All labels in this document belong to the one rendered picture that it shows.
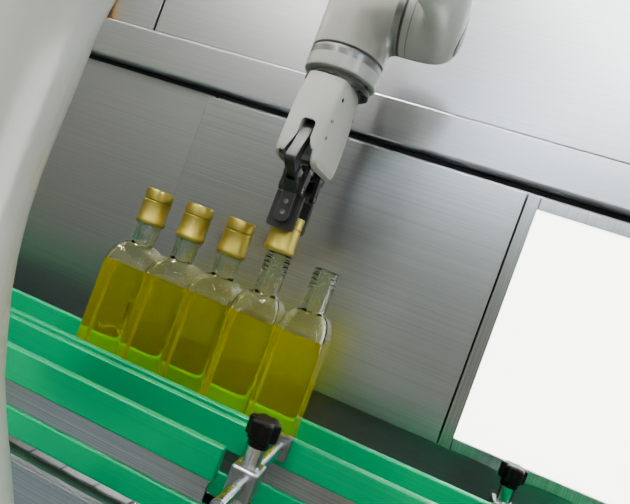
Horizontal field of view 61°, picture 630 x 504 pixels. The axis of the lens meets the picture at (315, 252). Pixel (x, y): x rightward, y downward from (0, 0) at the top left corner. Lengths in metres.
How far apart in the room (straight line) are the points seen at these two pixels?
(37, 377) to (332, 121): 0.39
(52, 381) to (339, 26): 0.46
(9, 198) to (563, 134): 0.70
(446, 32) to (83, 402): 0.50
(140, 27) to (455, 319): 0.65
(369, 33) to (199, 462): 0.46
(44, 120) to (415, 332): 0.59
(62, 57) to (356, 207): 0.58
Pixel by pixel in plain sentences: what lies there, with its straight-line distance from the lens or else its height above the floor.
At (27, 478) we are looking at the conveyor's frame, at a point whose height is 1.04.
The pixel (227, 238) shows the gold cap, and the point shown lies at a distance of 0.62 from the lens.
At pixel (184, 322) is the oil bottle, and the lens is 0.63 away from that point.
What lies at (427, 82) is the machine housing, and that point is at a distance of 0.80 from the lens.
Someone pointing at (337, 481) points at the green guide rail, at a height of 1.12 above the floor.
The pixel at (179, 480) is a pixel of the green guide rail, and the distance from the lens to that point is 0.54.
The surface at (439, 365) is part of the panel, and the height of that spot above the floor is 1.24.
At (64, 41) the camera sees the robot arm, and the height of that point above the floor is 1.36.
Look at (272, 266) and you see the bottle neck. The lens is 0.60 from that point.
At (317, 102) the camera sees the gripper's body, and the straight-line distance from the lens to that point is 0.57.
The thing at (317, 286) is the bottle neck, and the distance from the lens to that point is 0.59.
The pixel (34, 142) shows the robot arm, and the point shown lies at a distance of 0.18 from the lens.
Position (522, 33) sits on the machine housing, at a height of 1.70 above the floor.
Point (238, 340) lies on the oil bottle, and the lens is 0.60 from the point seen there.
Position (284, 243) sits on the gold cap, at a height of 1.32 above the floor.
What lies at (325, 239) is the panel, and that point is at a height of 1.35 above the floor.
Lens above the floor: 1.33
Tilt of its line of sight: level
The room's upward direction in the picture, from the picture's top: 20 degrees clockwise
